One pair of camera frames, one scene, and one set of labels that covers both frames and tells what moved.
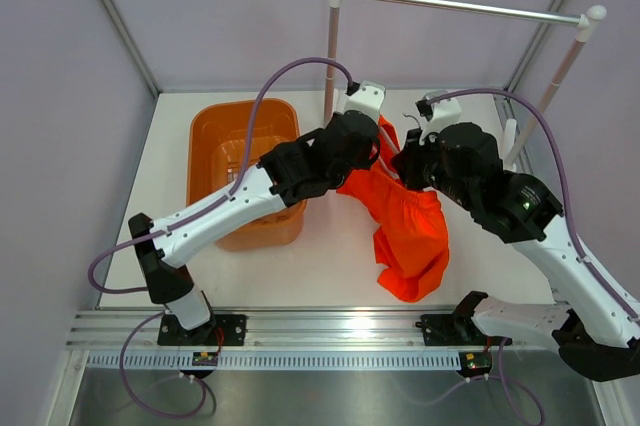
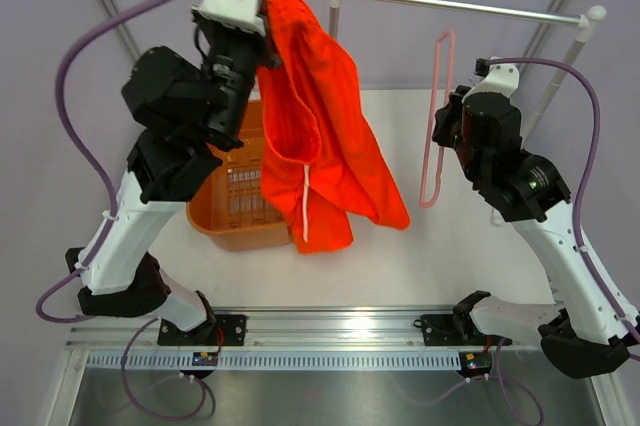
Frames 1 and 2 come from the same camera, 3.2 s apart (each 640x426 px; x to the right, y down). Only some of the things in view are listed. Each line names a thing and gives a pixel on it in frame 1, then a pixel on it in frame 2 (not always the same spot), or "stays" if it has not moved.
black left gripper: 362,163 to 263,47
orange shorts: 411,243 to 322,158
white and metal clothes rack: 589,22 stays
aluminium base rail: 275,331 stays
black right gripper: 407,163 to 447,114
